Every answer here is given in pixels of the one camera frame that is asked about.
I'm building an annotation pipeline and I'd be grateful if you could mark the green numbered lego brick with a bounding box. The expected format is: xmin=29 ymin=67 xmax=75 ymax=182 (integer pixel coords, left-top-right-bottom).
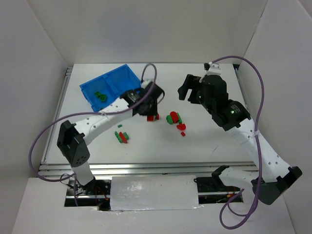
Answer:
xmin=123 ymin=132 xmax=129 ymax=140

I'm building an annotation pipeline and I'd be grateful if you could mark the long green lego plate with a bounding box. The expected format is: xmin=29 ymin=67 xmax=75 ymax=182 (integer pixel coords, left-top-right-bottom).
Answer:
xmin=115 ymin=131 xmax=123 ymax=143

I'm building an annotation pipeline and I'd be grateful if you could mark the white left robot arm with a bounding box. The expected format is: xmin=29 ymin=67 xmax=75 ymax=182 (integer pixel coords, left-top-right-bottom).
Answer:
xmin=57 ymin=88 xmax=163 ymax=194

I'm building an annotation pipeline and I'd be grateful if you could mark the green square lego brick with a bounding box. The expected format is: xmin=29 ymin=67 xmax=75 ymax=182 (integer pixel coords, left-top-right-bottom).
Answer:
xmin=99 ymin=94 xmax=107 ymax=102

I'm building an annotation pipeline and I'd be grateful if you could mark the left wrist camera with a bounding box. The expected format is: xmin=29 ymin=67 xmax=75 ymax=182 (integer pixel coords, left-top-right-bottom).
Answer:
xmin=141 ymin=80 xmax=165 ymax=104

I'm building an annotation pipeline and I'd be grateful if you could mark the red round lego piece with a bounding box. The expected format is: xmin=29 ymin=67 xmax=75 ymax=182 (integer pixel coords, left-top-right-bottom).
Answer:
xmin=176 ymin=123 xmax=186 ymax=131

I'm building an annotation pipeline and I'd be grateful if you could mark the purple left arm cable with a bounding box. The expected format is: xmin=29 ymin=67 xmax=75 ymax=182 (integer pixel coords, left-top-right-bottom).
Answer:
xmin=28 ymin=63 xmax=157 ymax=182

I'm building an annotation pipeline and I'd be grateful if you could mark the red green rounded lego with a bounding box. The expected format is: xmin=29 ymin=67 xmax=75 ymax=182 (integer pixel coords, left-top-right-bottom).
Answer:
xmin=147 ymin=114 xmax=159 ymax=122

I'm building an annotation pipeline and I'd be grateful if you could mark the large red green lego assembly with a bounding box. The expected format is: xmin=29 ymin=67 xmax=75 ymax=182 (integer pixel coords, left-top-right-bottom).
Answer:
xmin=166 ymin=111 xmax=182 ymax=125

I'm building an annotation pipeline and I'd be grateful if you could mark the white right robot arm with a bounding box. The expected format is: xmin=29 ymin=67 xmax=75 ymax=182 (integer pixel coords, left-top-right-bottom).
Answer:
xmin=178 ymin=75 xmax=302 ymax=205

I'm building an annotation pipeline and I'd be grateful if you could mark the red rounded lego brick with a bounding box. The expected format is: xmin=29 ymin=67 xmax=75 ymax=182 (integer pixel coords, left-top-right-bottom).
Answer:
xmin=119 ymin=132 xmax=128 ymax=144

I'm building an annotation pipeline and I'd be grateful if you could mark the blue plastic divided bin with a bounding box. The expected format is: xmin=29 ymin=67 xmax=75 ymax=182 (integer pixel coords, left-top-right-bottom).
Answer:
xmin=80 ymin=64 xmax=141 ymax=112

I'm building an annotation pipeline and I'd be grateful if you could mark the silver foil tape sheet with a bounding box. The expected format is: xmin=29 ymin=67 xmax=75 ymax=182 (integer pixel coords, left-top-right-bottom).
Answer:
xmin=110 ymin=175 xmax=200 ymax=211

